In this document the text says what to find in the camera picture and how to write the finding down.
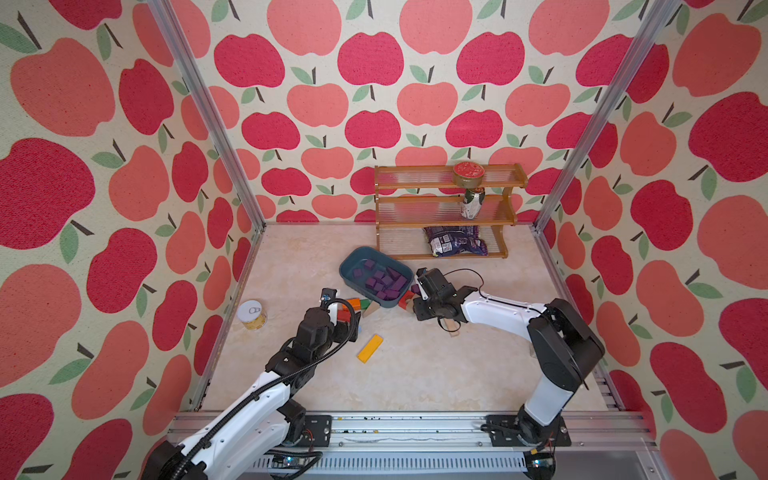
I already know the red arch block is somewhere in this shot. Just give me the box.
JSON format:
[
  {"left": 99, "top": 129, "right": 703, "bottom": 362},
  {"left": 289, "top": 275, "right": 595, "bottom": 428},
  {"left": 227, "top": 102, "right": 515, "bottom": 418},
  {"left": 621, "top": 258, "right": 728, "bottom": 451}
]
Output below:
[{"left": 398, "top": 291, "right": 414, "bottom": 310}]

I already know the natural wood long block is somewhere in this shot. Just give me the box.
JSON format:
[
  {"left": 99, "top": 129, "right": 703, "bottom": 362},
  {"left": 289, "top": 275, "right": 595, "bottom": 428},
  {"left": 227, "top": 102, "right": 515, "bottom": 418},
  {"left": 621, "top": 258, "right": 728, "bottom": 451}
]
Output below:
[{"left": 446, "top": 320, "right": 461, "bottom": 337}]

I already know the yellow tin can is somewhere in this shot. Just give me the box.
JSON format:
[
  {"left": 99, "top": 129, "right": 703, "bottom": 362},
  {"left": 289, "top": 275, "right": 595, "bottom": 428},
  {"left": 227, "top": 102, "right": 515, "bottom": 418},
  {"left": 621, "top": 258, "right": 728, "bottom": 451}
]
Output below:
[{"left": 236, "top": 299, "right": 266, "bottom": 330}]

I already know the left aluminium frame post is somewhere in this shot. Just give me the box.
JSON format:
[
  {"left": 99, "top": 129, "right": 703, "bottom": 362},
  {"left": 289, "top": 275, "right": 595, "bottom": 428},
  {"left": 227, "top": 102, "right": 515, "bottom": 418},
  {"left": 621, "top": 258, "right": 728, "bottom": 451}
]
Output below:
[{"left": 148, "top": 0, "right": 266, "bottom": 235}]

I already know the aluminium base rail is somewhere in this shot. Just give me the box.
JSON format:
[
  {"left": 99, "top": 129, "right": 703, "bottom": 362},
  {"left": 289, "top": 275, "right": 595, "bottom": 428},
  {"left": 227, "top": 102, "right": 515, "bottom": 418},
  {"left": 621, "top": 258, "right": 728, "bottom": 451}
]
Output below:
[{"left": 149, "top": 410, "right": 661, "bottom": 480}]

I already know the teal plastic storage bin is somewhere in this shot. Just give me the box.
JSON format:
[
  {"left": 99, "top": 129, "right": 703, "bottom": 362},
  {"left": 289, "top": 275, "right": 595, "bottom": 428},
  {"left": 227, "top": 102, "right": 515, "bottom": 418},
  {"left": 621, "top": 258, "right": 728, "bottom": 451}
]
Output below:
[{"left": 339, "top": 246, "right": 414, "bottom": 308}]

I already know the purple snack bag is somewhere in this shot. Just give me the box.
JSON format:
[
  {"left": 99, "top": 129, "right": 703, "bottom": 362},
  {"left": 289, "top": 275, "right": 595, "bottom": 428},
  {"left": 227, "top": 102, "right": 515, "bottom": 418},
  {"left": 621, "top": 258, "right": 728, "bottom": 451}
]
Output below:
[{"left": 423, "top": 226, "right": 488, "bottom": 258}]

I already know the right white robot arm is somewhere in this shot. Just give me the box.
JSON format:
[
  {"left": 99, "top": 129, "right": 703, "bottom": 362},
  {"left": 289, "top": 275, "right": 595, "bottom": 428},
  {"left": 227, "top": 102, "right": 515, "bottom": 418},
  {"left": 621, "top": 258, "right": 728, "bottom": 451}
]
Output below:
[{"left": 413, "top": 268, "right": 606, "bottom": 447}]

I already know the red round tin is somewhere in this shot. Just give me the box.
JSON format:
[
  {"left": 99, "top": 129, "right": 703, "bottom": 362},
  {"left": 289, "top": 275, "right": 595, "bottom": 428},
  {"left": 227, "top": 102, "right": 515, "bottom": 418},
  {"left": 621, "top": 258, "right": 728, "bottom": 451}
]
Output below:
[{"left": 452, "top": 161, "right": 486, "bottom": 189}]

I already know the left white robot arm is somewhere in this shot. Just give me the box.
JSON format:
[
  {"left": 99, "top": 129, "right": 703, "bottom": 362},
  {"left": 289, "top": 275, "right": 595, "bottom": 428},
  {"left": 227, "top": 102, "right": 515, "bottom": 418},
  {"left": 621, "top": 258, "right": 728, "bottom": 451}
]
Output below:
[{"left": 141, "top": 298, "right": 360, "bottom": 479}]

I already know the yellow long block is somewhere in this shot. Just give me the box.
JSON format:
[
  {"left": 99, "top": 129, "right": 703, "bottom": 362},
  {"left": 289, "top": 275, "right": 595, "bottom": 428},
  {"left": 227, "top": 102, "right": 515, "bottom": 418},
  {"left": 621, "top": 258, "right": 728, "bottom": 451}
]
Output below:
[{"left": 356, "top": 334, "right": 383, "bottom": 364}]

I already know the wooden three-tier shelf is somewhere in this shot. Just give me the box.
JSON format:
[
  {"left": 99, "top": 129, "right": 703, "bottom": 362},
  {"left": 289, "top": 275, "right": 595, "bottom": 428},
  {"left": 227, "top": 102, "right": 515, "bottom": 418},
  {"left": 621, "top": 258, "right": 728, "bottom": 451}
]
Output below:
[{"left": 374, "top": 164, "right": 528, "bottom": 260}]

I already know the right aluminium frame post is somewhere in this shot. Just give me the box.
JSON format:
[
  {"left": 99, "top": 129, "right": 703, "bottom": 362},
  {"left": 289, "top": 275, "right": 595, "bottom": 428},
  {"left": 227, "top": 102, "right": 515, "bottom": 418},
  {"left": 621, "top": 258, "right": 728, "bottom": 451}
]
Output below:
[{"left": 531, "top": 0, "right": 682, "bottom": 236}]

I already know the aluminium frame post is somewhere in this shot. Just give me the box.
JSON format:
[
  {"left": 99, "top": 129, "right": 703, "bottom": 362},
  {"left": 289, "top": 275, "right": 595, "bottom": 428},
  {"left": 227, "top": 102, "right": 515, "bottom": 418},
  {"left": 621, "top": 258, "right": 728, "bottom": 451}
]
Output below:
[
  {"left": 531, "top": 0, "right": 682, "bottom": 236},
  {"left": 148, "top": 0, "right": 266, "bottom": 235}
]

